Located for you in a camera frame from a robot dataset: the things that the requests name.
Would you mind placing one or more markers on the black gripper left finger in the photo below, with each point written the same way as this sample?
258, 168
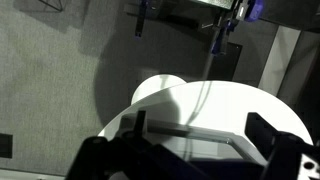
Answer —
130, 153

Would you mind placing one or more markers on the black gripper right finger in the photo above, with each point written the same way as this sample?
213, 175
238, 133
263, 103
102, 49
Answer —
282, 150

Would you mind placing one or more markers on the round white table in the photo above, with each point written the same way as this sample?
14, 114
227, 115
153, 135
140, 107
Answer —
215, 106

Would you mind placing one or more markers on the black floor plate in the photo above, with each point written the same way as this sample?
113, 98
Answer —
223, 67

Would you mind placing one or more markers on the blue clamp on stand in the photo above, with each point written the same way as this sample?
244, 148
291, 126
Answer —
242, 10

